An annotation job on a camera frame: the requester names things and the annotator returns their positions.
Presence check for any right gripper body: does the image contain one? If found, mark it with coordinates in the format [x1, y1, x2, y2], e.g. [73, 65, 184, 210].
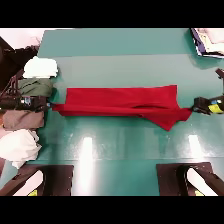
[192, 96, 212, 116]

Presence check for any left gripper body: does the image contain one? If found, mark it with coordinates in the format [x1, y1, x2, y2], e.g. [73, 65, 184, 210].
[32, 95, 52, 112]

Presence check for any red T-shirt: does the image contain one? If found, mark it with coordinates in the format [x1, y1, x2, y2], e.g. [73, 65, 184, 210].
[51, 84, 194, 132]

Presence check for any green garment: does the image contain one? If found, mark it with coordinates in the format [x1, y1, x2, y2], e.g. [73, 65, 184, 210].
[17, 77, 55, 98]

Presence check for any brown garment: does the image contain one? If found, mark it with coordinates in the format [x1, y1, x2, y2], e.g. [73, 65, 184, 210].
[2, 109, 46, 131]

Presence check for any white garment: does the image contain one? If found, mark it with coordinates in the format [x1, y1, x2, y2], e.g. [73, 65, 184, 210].
[0, 128, 43, 170]
[195, 27, 224, 56]
[22, 56, 59, 80]

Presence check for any black garment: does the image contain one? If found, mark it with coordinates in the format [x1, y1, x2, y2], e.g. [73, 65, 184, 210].
[0, 36, 40, 92]

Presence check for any dark blue garment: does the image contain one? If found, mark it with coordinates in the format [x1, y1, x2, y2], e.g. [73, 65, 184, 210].
[190, 27, 224, 60]

